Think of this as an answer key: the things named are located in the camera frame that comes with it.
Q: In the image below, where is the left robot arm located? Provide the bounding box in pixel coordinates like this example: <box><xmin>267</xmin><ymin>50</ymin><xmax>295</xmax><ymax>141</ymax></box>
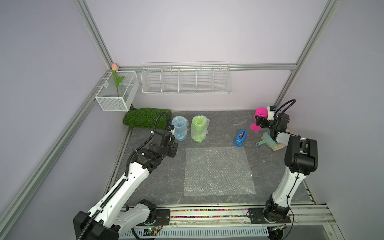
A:
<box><xmin>73</xmin><ymin>112</ymin><xmax>178</xmax><ymax>240</ymax></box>

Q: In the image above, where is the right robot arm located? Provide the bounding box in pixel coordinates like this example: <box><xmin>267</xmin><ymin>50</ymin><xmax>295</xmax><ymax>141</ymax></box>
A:
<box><xmin>254</xmin><ymin>99</ymin><xmax>318</xmax><ymax>221</ymax></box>

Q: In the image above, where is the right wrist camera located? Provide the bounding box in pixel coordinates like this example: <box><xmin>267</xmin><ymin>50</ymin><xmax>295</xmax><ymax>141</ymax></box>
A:
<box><xmin>267</xmin><ymin>105</ymin><xmax>278</xmax><ymax>121</ymax></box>

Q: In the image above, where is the white wire shelf rack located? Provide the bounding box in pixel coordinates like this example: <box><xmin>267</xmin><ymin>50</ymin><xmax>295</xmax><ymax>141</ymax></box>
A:
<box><xmin>141</xmin><ymin>62</ymin><xmax>232</xmax><ymax>95</ymax></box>

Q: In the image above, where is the pink plastic wine glass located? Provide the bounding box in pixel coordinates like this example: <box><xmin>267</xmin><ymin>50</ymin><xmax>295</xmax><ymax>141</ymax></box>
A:
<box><xmin>251</xmin><ymin>108</ymin><xmax>268</xmax><ymax>132</ymax></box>

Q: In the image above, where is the green dustpan brush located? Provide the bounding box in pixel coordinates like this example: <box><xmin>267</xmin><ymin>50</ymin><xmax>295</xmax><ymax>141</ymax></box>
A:
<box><xmin>256</xmin><ymin>132</ymin><xmax>279</xmax><ymax>147</ymax></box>

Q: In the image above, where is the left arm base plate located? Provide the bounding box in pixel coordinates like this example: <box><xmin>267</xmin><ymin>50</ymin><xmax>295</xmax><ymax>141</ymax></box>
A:
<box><xmin>138</xmin><ymin>209</ymin><xmax>171</xmax><ymax>226</ymax></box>

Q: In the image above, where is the white mesh basket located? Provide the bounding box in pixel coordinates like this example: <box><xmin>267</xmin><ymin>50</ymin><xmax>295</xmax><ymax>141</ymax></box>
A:
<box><xmin>95</xmin><ymin>71</ymin><xmax>140</xmax><ymax>112</ymax></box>

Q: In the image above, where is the bubble wrap sheet stack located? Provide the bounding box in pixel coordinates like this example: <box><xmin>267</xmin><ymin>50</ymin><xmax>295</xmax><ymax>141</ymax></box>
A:
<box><xmin>184</xmin><ymin>147</ymin><xmax>256</xmax><ymax>196</ymax></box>

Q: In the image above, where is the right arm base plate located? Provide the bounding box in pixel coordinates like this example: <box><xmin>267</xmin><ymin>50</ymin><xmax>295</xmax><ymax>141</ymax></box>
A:
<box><xmin>246</xmin><ymin>207</ymin><xmax>292</xmax><ymax>224</ymax></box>

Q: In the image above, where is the artificial pink tulip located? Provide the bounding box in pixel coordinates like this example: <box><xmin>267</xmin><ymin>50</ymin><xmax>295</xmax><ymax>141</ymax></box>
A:
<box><xmin>111</xmin><ymin>63</ymin><xmax>125</xmax><ymax>97</ymax></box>

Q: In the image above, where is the blue tape dispenser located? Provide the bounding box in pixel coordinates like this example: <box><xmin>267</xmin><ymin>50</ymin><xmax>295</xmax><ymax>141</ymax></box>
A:
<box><xmin>234</xmin><ymin>130</ymin><xmax>247</xmax><ymax>147</ymax></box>

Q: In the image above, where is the green artificial grass mat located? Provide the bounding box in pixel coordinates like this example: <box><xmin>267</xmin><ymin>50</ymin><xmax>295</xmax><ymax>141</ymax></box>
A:
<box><xmin>123</xmin><ymin>108</ymin><xmax>172</xmax><ymax>129</ymax></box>

